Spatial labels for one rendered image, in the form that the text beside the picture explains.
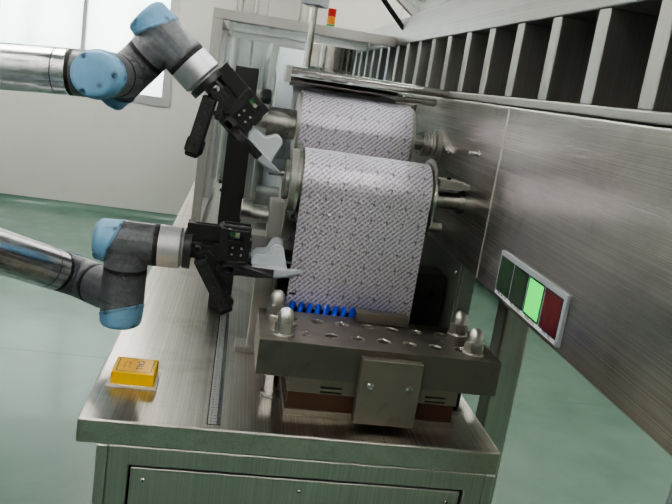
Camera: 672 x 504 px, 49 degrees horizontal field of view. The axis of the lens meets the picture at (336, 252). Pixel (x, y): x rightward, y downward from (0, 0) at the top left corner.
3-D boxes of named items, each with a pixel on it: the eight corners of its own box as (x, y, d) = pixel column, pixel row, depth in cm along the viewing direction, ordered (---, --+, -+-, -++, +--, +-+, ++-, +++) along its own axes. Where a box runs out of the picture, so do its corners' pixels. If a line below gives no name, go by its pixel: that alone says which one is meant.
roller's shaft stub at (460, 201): (422, 207, 144) (426, 184, 143) (457, 211, 145) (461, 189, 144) (428, 211, 140) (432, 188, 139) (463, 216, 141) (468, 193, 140)
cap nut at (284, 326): (272, 328, 122) (275, 302, 121) (294, 330, 123) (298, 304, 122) (272, 336, 119) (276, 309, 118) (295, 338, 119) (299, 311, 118)
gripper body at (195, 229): (255, 233, 129) (185, 224, 128) (249, 280, 131) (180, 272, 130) (255, 224, 137) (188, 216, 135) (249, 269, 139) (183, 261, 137)
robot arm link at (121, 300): (112, 310, 142) (116, 254, 139) (151, 327, 136) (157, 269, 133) (76, 317, 135) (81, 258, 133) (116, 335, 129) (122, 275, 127)
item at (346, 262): (284, 309, 137) (298, 211, 133) (408, 323, 141) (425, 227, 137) (284, 310, 137) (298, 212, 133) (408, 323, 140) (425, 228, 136)
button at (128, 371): (116, 368, 129) (118, 355, 129) (157, 372, 130) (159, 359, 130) (109, 384, 123) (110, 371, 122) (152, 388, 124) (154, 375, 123)
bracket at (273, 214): (232, 342, 150) (250, 193, 143) (263, 346, 151) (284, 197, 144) (231, 351, 145) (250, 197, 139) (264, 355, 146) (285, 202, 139)
